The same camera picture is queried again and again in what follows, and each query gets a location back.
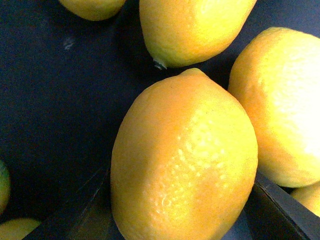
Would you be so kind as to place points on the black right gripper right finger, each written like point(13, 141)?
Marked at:
point(272, 214)

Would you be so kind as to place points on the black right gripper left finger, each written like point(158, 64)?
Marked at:
point(85, 216)

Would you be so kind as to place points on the yellow lemon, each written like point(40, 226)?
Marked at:
point(180, 33)
point(276, 78)
point(184, 161)

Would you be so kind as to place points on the yellow lemon top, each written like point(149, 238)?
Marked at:
point(180, 33)

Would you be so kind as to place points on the black fruit display shelf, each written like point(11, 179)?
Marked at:
point(65, 86)

